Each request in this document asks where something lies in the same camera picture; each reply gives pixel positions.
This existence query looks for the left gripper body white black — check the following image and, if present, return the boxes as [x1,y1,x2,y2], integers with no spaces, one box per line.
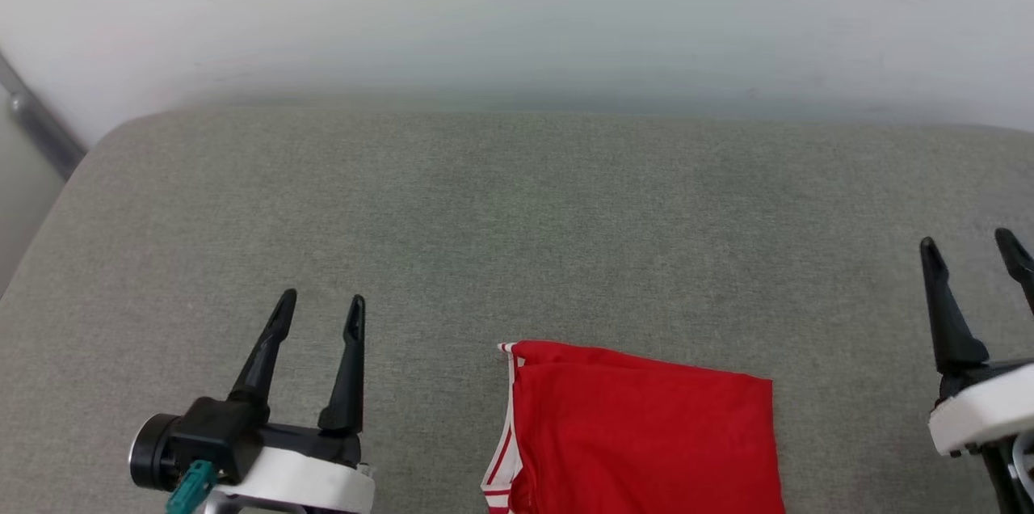
[216,422,377,513]

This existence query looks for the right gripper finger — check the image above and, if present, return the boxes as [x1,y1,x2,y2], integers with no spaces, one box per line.
[994,228,1034,317]
[919,237,990,376]

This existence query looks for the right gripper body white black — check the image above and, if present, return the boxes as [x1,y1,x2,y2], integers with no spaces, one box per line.
[929,356,1034,457]

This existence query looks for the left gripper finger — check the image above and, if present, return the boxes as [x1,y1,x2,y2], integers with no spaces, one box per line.
[229,289,298,410]
[317,294,366,434]

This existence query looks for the red and white jersey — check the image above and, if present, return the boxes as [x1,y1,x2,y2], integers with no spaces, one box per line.
[481,340,786,514]

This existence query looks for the grey fabric sofa cushion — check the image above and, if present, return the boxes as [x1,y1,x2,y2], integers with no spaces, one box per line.
[0,108,1034,514]

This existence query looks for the grey metal pipe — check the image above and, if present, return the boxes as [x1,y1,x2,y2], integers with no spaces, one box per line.
[0,53,88,179]

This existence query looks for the teal cable connector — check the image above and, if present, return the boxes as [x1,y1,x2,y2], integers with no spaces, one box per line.
[166,460,219,514]

